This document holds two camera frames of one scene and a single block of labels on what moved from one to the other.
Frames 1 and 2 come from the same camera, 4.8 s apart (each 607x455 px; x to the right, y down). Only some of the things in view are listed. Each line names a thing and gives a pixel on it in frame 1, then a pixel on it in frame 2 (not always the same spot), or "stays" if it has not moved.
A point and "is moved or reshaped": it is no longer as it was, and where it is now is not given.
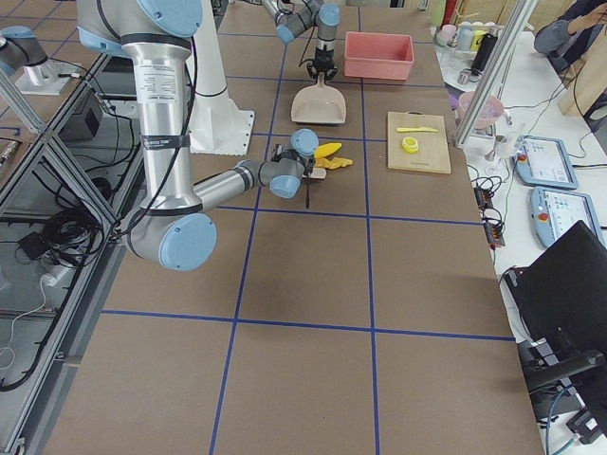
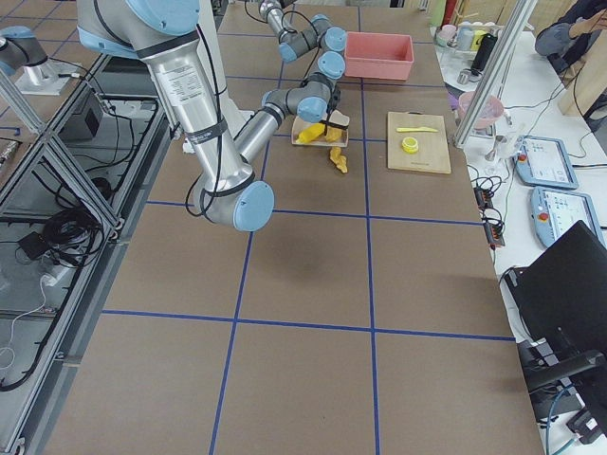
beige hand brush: x=315 y=172 → x=338 y=119
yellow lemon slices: x=410 y=144 stays
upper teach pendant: x=542 y=161 stays
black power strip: x=493 y=224 stays
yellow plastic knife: x=416 y=129 stays
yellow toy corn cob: x=323 y=150 → x=310 y=132
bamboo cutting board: x=432 y=154 stays
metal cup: x=464 y=77 stays
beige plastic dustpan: x=319 y=103 is moved or reshaped
